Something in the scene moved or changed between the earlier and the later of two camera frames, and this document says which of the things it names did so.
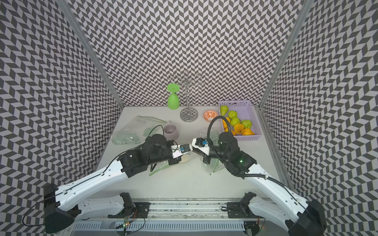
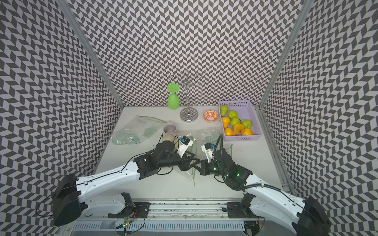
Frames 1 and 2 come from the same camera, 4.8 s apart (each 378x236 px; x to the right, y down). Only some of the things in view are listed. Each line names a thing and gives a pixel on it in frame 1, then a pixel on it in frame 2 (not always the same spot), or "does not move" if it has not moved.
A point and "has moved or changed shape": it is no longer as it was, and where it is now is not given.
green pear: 234,121 does not move
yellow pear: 224,124 does not move
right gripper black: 206,159 to 204,171
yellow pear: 238,128 does not move
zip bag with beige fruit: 161,165 has moved or changed shape
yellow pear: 247,131 does not move
